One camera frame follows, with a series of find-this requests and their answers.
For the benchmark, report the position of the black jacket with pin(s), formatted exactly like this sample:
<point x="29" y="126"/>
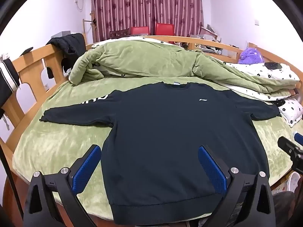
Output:
<point x="71" y="45"/>

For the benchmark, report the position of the black sweatshirt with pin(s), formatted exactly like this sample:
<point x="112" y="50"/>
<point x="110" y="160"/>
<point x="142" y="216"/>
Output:
<point x="153" y="134"/>

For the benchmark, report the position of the green quilt with floral lining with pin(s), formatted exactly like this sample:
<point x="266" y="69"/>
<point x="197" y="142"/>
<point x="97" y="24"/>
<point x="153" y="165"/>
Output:
<point x="142" y="56"/>

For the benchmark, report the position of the white floral pillow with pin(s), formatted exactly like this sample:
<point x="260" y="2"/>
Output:
<point x="292" y="111"/>

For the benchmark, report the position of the black and white striped garment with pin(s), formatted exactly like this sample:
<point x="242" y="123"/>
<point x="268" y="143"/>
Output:
<point x="7" y="73"/>

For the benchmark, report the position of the wooden bed frame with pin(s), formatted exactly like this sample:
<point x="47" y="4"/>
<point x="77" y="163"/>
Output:
<point x="30" y="59"/>

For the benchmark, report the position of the dark wooden chair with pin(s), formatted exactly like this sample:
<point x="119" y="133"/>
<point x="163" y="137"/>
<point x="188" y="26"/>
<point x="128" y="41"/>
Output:
<point x="119" y="33"/>

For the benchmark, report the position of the wooden coat rack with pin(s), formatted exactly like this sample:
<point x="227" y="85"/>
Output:
<point x="92" y="22"/>

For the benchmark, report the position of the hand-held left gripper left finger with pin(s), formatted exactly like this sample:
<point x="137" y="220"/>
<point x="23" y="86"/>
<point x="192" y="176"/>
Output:
<point x="87" y="163"/>

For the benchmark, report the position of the pile of cardboard boxes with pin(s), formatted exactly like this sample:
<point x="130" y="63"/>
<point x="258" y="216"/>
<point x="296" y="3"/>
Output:
<point x="208" y="34"/>

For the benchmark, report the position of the purple plush toy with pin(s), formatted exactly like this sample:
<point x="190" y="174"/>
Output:
<point x="251" y="55"/>

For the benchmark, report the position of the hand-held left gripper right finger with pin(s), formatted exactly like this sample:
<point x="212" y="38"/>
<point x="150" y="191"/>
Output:
<point x="213" y="167"/>

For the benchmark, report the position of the white wall switch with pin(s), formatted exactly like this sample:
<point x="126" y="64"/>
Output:
<point x="256" y="22"/>

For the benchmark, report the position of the grey box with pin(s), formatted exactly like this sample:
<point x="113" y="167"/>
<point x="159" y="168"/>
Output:
<point x="61" y="34"/>

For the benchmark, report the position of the green fleece bed sheet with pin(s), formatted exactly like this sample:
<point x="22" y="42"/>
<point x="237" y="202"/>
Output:
<point x="59" y="141"/>

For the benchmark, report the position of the maroon striped curtain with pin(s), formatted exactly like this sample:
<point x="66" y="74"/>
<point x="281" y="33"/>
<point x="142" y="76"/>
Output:
<point x="142" y="2"/>

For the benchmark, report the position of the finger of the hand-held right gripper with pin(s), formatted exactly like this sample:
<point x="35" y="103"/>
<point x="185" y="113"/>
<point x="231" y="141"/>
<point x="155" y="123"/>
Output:
<point x="298" y="138"/>
<point x="285" y="144"/>

